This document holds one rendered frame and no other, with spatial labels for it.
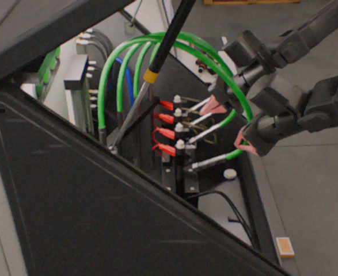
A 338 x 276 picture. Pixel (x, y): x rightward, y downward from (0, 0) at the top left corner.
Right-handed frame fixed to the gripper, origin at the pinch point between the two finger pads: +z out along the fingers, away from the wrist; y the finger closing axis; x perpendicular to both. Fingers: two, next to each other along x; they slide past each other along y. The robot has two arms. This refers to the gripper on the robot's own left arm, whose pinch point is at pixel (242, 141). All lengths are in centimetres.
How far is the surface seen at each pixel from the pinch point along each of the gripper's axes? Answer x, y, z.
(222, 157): 0.7, 3.5, 5.1
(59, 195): -17.7, 38.6, 0.0
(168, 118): -12.4, -9.4, 33.0
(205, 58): -19.5, 0.3, -8.2
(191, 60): -21, -60, 69
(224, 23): -31, -309, 290
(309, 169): 80, -126, 130
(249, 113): -4.7, -0.7, -7.1
